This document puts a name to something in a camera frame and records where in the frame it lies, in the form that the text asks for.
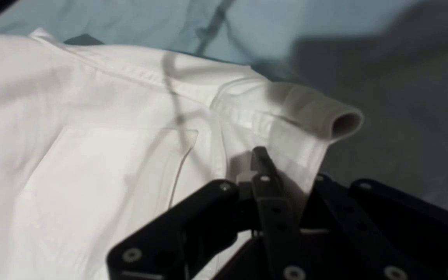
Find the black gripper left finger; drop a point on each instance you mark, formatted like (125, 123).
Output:
(183, 240)

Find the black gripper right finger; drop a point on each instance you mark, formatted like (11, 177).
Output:
(366, 230)

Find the white shorts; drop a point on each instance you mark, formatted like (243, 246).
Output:
(97, 140)

